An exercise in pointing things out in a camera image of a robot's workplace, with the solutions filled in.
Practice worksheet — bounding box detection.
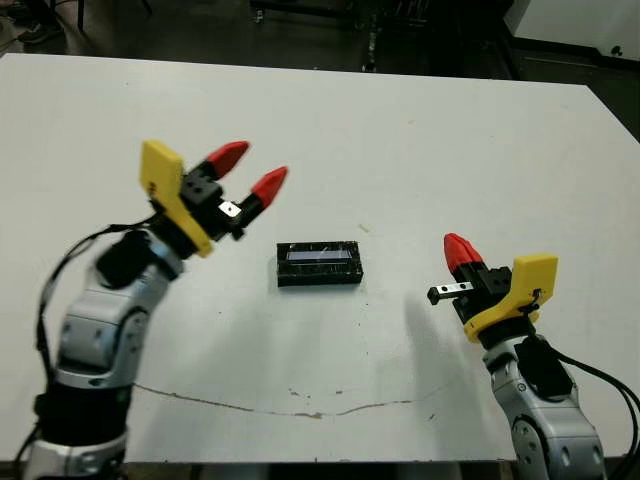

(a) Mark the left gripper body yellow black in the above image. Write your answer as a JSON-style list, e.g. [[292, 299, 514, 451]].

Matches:
[[139, 140, 246, 260]]

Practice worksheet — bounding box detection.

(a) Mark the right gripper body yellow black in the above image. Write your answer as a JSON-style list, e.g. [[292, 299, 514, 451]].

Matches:
[[427, 253, 560, 347]]

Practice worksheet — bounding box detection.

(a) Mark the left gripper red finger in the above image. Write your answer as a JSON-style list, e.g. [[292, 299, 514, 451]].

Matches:
[[239, 166, 290, 227], [194, 141, 251, 180]]

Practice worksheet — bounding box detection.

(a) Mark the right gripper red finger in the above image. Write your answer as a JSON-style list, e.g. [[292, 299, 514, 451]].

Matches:
[[443, 231, 469, 277], [454, 231, 486, 269]]

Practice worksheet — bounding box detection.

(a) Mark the black glossy box lid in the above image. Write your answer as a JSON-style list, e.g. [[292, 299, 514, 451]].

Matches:
[[275, 239, 365, 290]]

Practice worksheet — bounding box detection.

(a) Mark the dark shoe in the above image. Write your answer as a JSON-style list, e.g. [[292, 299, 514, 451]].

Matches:
[[16, 21, 65, 45]]

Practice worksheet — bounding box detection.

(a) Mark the white cabinet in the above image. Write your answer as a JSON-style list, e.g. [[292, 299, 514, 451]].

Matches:
[[501, 0, 640, 60]]

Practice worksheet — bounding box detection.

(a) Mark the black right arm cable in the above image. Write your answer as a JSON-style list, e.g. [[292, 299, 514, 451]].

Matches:
[[553, 351, 640, 480], [559, 363, 637, 476]]

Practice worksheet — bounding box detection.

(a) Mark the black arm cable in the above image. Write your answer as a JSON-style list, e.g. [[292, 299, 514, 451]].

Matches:
[[553, 351, 640, 480], [13, 218, 157, 467], [559, 363, 637, 476]]

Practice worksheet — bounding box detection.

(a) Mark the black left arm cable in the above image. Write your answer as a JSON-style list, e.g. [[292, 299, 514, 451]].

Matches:
[[13, 218, 157, 467]]

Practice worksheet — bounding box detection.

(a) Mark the black rolling cart frame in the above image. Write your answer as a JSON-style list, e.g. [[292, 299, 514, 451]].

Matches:
[[248, 0, 432, 75]]

